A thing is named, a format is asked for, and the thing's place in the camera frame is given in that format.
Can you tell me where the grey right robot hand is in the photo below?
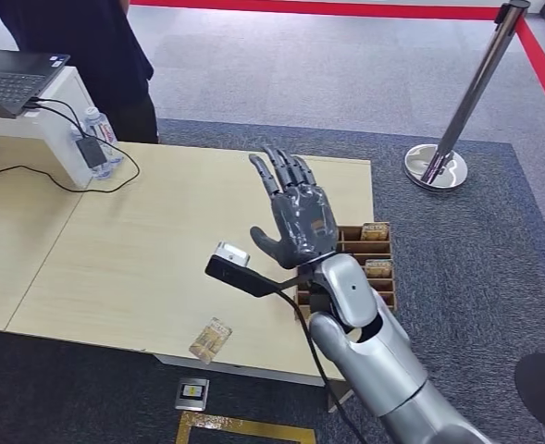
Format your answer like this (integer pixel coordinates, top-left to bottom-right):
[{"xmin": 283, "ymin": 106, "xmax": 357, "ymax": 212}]
[{"xmin": 248, "ymin": 144, "xmax": 340, "ymax": 271}]

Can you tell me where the black laptop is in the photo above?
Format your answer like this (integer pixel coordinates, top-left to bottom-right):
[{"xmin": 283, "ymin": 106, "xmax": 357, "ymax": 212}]
[{"xmin": 0, "ymin": 47, "xmax": 71, "ymax": 118}]

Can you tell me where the chrome stanchion post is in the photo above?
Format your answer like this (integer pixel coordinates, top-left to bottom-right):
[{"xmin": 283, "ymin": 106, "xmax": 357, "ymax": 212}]
[{"xmin": 403, "ymin": 0, "xmax": 531, "ymax": 192}]

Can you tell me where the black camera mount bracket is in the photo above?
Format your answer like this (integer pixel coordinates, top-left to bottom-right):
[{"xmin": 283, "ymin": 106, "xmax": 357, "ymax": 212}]
[{"xmin": 204, "ymin": 253, "xmax": 315, "ymax": 300}]

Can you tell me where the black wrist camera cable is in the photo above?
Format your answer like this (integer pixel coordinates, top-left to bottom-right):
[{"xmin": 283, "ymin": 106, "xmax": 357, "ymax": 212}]
[{"xmin": 272, "ymin": 284, "xmax": 373, "ymax": 444}]

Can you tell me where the black adapter box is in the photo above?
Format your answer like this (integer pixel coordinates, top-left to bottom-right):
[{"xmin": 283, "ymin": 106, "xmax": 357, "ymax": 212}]
[{"xmin": 75, "ymin": 135, "xmax": 108, "ymax": 169}]

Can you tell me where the wooden slotted card rack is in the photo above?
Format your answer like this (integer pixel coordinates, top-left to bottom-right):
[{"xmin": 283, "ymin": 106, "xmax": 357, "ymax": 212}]
[{"xmin": 295, "ymin": 221, "xmax": 398, "ymax": 321}]

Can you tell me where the white laptop stand box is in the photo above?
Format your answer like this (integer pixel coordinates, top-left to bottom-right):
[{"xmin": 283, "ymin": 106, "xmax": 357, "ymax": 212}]
[{"xmin": 0, "ymin": 66, "xmax": 95, "ymax": 190}]

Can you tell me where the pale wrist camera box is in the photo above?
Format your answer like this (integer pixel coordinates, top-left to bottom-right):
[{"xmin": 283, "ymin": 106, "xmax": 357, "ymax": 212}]
[{"xmin": 214, "ymin": 240, "xmax": 250, "ymax": 269}]

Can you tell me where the person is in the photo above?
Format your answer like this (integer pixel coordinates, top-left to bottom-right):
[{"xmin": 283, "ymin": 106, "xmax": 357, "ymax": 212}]
[{"xmin": 0, "ymin": 0, "xmax": 160, "ymax": 145}]

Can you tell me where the grey square card reader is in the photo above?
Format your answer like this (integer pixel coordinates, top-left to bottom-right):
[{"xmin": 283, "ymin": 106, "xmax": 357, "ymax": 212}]
[{"xmin": 174, "ymin": 376, "xmax": 210, "ymax": 412}]

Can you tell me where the yellow hotel key card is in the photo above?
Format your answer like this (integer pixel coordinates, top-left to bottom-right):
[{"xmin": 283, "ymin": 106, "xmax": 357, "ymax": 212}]
[
  {"xmin": 189, "ymin": 317, "xmax": 233, "ymax": 365},
  {"xmin": 365, "ymin": 259, "xmax": 395, "ymax": 280},
  {"xmin": 361, "ymin": 222, "xmax": 390, "ymax": 242}
]

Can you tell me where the black laptop cable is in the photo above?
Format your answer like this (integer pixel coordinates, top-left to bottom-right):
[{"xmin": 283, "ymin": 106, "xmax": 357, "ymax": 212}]
[
  {"xmin": 31, "ymin": 96, "xmax": 87, "ymax": 140},
  {"xmin": 0, "ymin": 104, "xmax": 142, "ymax": 195}
]

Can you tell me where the clear plastic water bottle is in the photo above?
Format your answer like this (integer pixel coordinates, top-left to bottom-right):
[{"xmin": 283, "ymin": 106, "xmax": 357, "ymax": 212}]
[{"xmin": 70, "ymin": 106, "xmax": 124, "ymax": 180}]

